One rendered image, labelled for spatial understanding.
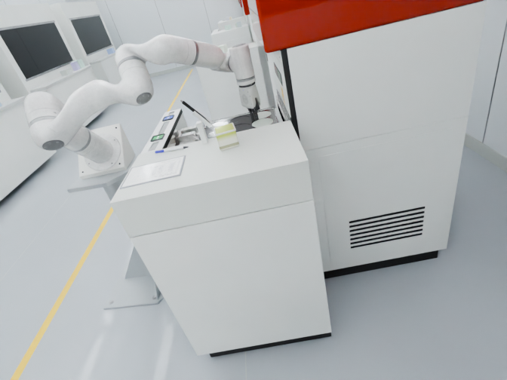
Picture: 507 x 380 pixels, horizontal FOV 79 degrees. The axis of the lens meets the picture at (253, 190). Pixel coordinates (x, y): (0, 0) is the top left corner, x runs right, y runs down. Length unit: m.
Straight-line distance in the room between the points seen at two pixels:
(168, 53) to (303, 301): 1.07
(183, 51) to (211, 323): 1.08
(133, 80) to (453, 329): 1.66
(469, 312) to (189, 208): 1.35
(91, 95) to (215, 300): 0.90
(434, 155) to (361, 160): 0.32
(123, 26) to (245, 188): 8.96
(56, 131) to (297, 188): 0.89
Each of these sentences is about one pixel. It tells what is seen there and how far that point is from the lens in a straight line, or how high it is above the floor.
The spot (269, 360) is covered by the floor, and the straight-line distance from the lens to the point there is 1.62.
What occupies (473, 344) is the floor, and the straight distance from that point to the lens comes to 1.71.
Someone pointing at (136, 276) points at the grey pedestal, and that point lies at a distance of 2.26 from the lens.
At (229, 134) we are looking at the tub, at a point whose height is 1.02.
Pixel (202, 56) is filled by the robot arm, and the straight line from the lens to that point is 1.26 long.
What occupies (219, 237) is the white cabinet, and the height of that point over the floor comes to 0.75.
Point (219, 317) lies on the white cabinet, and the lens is 1.40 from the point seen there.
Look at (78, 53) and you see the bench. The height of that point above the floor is 1.11.
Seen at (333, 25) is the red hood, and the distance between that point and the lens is 1.20.
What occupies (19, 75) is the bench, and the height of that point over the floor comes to 1.12.
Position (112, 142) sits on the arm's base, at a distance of 1.70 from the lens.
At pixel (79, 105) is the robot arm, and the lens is 1.32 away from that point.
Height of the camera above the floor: 1.41
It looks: 32 degrees down
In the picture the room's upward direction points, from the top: 15 degrees counter-clockwise
